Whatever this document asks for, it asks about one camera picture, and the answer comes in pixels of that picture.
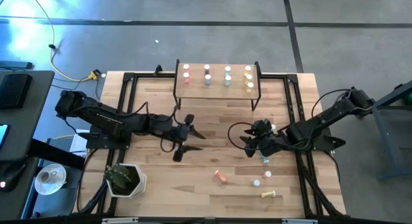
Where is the black desk foot bar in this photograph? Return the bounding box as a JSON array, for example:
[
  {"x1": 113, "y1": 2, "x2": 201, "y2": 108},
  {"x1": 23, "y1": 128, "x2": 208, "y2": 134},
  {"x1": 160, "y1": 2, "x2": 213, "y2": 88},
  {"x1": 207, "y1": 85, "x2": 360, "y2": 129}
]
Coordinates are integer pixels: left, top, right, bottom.
[{"x1": 0, "y1": 60, "x2": 33, "y2": 70}]

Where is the smartphone with lit screen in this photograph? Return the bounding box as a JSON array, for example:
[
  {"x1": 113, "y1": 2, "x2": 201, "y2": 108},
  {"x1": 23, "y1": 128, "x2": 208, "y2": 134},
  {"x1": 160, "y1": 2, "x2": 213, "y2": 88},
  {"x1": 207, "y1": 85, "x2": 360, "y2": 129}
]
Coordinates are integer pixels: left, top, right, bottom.
[{"x1": 0, "y1": 123, "x2": 10, "y2": 151}]

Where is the white cup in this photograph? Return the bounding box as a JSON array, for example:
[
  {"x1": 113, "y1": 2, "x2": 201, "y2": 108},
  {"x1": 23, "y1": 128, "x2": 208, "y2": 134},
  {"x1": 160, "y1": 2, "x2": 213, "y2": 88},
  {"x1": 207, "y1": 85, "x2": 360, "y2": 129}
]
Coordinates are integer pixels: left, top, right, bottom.
[{"x1": 37, "y1": 170, "x2": 52, "y2": 186}]

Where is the yellow floor cable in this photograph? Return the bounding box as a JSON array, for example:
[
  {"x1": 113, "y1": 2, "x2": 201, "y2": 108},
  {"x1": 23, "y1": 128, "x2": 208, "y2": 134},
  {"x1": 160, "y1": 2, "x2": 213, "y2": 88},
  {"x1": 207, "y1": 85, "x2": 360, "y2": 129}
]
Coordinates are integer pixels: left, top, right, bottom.
[{"x1": 28, "y1": 0, "x2": 97, "y2": 82}]

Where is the black desk support beam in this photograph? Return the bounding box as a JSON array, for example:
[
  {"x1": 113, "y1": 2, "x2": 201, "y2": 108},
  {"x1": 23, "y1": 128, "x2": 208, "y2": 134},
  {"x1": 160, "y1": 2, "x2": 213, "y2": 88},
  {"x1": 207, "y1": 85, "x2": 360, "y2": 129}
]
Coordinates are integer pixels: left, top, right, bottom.
[{"x1": 27, "y1": 138, "x2": 86, "y2": 170}]

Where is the grey metal desk frame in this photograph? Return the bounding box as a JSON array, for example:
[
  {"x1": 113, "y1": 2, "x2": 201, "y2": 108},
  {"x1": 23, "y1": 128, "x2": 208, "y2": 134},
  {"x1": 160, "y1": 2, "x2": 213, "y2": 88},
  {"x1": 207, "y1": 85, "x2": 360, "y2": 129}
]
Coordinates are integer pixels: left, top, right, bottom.
[{"x1": 360, "y1": 79, "x2": 412, "y2": 182}]

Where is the black aluminium table frame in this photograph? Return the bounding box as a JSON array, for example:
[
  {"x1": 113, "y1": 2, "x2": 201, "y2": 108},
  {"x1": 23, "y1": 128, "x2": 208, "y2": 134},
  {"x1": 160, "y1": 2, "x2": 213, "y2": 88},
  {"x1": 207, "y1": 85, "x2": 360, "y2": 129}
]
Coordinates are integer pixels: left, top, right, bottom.
[{"x1": 77, "y1": 71, "x2": 347, "y2": 218}]

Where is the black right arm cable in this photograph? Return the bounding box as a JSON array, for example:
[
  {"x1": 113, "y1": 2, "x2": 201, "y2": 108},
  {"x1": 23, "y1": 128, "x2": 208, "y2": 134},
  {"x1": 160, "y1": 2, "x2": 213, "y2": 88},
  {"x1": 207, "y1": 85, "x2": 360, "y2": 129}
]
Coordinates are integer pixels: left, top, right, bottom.
[{"x1": 311, "y1": 88, "x2": 353, "y2": 118}]

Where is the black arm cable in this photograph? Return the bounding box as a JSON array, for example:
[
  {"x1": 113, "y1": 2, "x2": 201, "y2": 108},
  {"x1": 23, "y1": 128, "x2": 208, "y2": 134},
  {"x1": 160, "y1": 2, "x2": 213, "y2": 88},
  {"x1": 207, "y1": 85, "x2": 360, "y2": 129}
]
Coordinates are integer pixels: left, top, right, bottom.
[
  {"x1": 159, "y1": 103, "x2": 180, "y2": 154},
  {"x1": 311, "y1": 88, "x2": 353, "y2": 118}
]

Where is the black box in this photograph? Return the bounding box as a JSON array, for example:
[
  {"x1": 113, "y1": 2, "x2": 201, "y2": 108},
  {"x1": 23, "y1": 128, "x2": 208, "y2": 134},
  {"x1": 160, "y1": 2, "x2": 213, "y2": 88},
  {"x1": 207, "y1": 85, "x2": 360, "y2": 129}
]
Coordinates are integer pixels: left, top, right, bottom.
[{"x1": 0, "y1": 73, "x2": 33, "y2": 109}]

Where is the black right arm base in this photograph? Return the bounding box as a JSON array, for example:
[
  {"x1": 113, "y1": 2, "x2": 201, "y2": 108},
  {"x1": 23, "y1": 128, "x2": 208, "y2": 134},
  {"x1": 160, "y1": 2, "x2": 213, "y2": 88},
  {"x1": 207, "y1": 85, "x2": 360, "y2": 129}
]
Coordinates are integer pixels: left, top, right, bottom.
[{"x1": 288, "y1": 135, "x2": 347, "y2": 153}]

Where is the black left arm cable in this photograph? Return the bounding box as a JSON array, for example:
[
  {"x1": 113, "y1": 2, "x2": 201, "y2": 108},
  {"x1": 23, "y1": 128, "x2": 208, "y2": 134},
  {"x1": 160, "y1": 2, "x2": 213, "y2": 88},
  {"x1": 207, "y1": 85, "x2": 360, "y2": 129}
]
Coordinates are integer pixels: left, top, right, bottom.
[{"x1": 159, "y1": 103, "x2": 180, "y2": 154}]

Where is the green cactus plant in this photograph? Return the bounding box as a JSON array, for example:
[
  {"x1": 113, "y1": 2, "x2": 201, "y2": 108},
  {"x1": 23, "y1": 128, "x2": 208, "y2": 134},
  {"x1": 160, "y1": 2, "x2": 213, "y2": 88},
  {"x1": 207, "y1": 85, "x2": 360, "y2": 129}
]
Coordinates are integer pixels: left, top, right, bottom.
[{"x1": 103, "y1": 163, "x2": 133, "y2": 190}]

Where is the white paper sheet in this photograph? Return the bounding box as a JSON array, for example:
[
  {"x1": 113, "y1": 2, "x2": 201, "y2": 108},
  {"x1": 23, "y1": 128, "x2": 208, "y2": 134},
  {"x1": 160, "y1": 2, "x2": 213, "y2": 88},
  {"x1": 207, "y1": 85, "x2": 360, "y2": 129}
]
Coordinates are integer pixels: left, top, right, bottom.
[{"x1": 70, "y1": 129, "x2": 89, "y2": 157}]

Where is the black office desk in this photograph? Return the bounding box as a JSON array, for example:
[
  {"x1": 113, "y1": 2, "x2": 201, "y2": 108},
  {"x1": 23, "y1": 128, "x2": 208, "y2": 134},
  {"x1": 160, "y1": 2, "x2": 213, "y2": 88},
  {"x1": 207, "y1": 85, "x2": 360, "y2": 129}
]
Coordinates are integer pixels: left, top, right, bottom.
[{"x1": 0, "y1": 69, "x2": 55, "y2": 220}]

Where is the silver table clamp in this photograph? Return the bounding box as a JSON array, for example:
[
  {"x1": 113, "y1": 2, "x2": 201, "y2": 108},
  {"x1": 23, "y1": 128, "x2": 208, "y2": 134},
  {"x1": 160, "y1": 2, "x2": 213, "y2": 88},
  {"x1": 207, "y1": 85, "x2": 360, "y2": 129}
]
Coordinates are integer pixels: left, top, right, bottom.
[
  {"x1": 282, "y1": 218, "x2": 319, "y2": 224},
  {"x1": 102, "y1": 217, "x2": 139, "y2": 224}
]

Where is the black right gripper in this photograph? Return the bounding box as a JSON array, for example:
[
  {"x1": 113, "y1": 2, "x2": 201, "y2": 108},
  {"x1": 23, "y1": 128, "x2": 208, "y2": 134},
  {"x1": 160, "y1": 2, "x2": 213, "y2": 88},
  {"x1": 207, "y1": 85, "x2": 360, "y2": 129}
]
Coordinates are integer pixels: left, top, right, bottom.
[{"x1": 239, "y1": 119, "x2": 284, "y2": 158}]

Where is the black computer mouse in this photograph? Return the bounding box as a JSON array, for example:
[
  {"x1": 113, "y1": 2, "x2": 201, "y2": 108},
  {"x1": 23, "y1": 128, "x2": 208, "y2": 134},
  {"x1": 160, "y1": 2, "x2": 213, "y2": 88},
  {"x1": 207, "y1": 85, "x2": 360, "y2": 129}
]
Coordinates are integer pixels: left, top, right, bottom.
[{"x1": 0, "y1": 164, "x2": 26, "y2": 195}]

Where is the black cable bundle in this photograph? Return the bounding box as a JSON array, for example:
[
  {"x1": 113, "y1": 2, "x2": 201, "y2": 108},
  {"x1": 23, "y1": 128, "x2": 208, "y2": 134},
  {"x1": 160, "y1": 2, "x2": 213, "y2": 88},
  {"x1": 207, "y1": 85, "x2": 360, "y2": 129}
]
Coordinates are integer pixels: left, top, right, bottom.
[
  {"x1": 77, "y1": 148, "x2": 112, "y2": 215},
  {"x1": 295, "y1": 151, "x2": 344, "y2": 218}
]

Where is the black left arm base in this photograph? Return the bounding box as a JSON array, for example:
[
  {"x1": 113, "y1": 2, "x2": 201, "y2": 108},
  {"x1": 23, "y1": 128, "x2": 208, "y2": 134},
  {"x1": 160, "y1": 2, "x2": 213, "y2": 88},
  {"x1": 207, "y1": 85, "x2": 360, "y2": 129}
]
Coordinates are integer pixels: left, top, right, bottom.
[{"x1": 78, "y1": 130, "x2": 133, "y2": 151}]

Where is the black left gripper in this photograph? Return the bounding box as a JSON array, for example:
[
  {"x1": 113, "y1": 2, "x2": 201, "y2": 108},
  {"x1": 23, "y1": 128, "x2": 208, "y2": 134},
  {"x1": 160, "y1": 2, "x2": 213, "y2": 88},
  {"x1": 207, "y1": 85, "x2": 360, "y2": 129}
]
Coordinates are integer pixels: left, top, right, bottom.
[{"x1": 170, "y1": 113, "x2": 207, "y2": 163}]

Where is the white hexagonal planter pot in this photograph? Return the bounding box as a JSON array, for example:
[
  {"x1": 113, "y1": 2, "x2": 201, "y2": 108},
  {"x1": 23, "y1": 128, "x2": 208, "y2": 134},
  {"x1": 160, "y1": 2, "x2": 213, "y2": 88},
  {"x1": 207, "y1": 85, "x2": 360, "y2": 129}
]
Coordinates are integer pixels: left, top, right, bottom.
[{"x1": 105, "y1": 163, "x2": 147, "y2": 199}]

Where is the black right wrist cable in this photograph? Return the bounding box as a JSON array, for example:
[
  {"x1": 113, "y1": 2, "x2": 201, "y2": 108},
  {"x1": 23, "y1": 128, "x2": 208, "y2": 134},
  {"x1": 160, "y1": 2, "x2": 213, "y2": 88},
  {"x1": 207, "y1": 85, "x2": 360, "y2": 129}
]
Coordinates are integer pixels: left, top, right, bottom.
[{"x1": 227, "y1": 122, "x2": 258, "y2": 151}]

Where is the wooden shelf black metal frame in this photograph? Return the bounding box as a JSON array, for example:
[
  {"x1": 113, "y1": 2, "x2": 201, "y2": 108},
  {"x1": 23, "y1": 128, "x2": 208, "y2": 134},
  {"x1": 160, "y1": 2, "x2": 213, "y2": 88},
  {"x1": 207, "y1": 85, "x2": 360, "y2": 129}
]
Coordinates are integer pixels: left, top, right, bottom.
[{"x1": 173, "y1": 59, "x2": 262, "y2": 111}]

